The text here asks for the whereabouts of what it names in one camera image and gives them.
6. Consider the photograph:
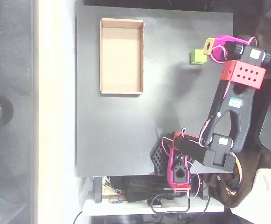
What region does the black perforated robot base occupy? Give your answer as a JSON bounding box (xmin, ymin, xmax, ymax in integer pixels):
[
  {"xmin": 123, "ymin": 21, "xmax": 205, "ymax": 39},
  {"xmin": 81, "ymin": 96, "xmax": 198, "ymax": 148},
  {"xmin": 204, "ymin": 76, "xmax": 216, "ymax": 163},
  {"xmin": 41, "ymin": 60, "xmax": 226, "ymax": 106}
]
[{"xmin": 149, "ymin": 140, "xmax": 196, "ymax": 176}]

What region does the black looped cable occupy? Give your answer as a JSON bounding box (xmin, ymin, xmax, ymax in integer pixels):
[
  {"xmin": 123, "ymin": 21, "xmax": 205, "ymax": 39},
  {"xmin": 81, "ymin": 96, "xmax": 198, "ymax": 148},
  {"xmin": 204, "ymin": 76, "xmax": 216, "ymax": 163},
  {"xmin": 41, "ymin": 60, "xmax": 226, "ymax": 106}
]
[{"xmin": 150, "ymin": 193, "xmax": 212, "ymax": 215}]

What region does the wooden electronics board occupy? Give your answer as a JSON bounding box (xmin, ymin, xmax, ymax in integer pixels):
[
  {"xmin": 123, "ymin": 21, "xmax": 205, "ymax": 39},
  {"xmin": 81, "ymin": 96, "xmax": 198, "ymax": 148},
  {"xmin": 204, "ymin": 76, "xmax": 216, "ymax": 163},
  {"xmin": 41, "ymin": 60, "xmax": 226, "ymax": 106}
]
[{"xmin": 102, "ymin": 177, "xmax": 125, "ymax": 197}]

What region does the shallow cardboard box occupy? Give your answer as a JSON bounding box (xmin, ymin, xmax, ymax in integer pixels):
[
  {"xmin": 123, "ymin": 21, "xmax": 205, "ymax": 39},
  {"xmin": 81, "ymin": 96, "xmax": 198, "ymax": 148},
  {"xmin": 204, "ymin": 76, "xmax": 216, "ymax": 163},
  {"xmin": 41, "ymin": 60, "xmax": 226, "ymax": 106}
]
[{"xmin": 99, "ymin": 18, "xmax": 145, "ymax": 95}]

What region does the white cloth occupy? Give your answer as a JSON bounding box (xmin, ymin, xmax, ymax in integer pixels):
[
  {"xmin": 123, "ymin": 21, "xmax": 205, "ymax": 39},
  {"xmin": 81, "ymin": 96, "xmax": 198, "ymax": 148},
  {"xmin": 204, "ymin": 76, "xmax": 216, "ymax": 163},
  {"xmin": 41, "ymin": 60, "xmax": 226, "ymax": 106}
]
[{"xmin": 230, "ymin": 168, "xmax": 271, "ymax": 224}]

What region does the brown garment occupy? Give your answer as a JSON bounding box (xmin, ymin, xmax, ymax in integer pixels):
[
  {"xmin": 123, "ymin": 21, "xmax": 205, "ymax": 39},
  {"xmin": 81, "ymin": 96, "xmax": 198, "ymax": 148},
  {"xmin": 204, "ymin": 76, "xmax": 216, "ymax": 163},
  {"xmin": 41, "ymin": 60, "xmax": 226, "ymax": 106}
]
[{"xmin": 233, "ymin": 0, "xmax": 271, "ymax": 62}]

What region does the green cube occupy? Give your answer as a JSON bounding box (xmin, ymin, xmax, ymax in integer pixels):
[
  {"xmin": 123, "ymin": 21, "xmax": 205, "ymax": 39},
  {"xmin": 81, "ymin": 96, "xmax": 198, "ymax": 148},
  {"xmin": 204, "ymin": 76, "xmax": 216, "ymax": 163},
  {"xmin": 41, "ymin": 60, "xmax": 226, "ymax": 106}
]
[{"xmin": 190, "ymin": 49, "xmax": 207, "ymax": 64}]

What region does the orange cable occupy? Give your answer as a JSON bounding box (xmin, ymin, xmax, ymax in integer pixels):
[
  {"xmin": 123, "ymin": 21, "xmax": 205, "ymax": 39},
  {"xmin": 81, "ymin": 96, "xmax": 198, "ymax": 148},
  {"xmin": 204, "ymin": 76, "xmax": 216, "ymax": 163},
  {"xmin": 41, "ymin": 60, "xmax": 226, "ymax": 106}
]
[{"xmin": 227, "ymin": 153, "xmax": 243, "ymax": 197}]

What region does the brown bag with rivet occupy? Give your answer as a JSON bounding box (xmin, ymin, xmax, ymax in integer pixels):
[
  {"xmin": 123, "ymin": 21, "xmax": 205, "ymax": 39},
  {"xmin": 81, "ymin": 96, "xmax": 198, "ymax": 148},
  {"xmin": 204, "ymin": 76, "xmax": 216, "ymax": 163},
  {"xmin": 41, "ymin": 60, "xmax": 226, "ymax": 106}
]
[{"xmin": 205, "ymin": 149, "xmax": 266, "ymax": 209}]

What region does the small black connector box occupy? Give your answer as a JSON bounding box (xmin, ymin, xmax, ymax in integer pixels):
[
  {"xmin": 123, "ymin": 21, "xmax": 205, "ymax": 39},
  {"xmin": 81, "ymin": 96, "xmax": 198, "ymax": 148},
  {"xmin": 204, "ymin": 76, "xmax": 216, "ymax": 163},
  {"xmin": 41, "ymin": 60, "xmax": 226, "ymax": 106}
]
[{"xmin": 147, "ymin": 198, "xmax": 163, "ymax": 208}]

